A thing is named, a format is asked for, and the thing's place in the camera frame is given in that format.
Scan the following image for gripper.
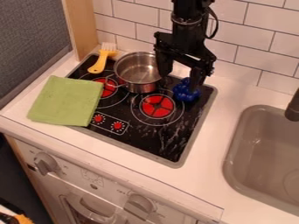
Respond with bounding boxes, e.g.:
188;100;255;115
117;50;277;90
151;20;218;94

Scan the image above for blue toy grapes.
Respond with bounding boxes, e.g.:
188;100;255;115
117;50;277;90
171;76;204;103

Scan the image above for silver pot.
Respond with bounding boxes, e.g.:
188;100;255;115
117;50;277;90
113;51;164;95

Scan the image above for toy stove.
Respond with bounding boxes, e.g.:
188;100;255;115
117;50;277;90
64;52;219;170

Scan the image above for yellow brush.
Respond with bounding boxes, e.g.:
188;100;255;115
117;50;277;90
86;41;118;74

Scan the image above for green cloth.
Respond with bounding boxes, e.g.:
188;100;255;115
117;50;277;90
25;74;106;128

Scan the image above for toy sink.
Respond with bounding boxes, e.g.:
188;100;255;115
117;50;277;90
221;104;299;217

